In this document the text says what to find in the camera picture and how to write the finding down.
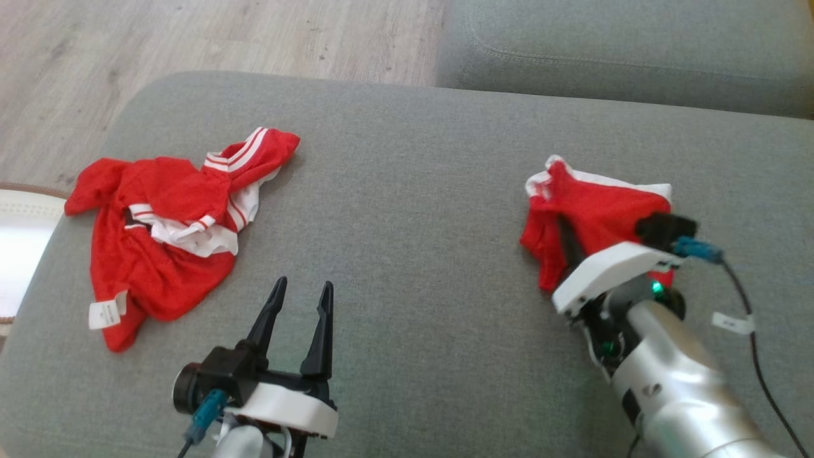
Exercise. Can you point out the teal camera connector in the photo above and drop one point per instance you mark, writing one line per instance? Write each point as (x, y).
(206, 413)
(696, 249)

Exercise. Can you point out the teal left camera connector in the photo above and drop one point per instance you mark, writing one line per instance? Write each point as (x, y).
(206, 413)

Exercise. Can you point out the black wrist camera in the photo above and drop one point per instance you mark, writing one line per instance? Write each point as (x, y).
(664, 230)
(216, 375)

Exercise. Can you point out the red white-trimmed shorts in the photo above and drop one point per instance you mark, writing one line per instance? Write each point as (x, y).
(598, 210)

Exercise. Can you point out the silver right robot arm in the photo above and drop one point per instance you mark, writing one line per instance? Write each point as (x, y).
(674, 381)

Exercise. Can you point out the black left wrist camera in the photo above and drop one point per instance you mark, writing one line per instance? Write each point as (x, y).
(216, 375)

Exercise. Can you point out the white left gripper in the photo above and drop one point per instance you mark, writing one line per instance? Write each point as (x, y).
(286, 407)

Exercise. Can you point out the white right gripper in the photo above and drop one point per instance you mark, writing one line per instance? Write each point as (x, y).
(604, 270)

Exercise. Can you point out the red white basketball jersey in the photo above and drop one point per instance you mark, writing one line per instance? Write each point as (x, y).
(159, 184)

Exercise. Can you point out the large grey sofa seat cushion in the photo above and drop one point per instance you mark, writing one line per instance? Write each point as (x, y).
(636, 44)

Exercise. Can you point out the white rug with brown edge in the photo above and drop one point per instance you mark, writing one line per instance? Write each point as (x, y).
(25, 242)

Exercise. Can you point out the teal right camera connector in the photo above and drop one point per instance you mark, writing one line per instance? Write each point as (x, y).
(696, 249)

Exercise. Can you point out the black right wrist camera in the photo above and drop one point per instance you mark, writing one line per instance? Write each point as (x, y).
(664, 230)

